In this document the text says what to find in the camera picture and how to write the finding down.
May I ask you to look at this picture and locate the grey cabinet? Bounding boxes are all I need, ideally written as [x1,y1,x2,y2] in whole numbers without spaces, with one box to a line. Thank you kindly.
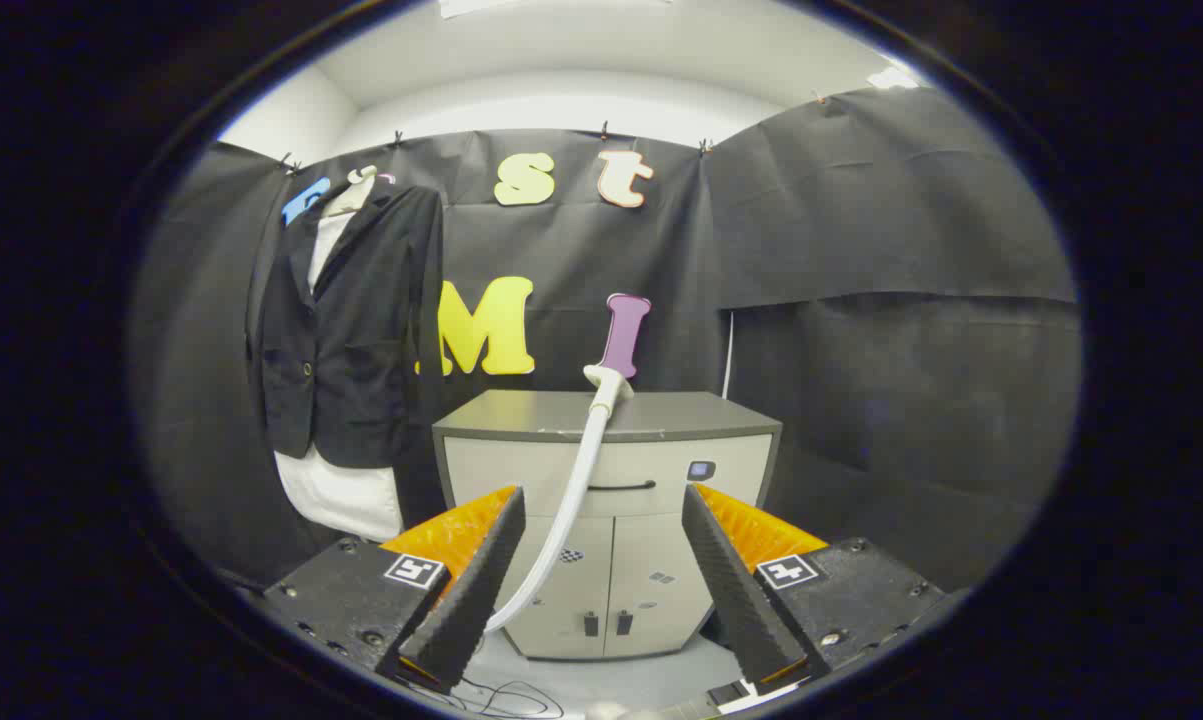
[432,390,784,661]

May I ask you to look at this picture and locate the white garment steamer nozzle with hose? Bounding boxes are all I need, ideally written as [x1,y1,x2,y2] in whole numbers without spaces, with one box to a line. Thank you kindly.
[483,364,635,635]

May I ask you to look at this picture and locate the thin black floor cables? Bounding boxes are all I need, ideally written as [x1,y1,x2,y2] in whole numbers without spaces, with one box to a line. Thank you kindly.
[401,675,567,719]

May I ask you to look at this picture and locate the black backdrop cloth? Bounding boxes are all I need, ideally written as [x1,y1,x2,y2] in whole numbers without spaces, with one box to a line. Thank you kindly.
[131,85,1082,601]

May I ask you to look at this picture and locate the white garment hanger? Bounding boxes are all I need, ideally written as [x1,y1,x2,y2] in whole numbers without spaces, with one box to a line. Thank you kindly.
[323,166,377,218]

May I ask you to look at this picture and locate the black suit jacket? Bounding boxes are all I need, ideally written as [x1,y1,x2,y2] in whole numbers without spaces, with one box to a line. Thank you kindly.
[248,183,447,471]

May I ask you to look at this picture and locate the row of small backdrop clips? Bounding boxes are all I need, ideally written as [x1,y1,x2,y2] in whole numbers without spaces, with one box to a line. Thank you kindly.
[279,92,828,173]

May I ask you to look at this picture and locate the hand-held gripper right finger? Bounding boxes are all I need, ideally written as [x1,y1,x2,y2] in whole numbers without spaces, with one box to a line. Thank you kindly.
[681,483,947,698]

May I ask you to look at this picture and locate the white shirt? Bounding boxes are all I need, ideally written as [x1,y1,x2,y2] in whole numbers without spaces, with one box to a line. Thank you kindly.
[274,208,405,543]

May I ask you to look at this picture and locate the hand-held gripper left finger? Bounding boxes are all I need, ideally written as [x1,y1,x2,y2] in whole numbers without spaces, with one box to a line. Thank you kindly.
[261,485,527,696]

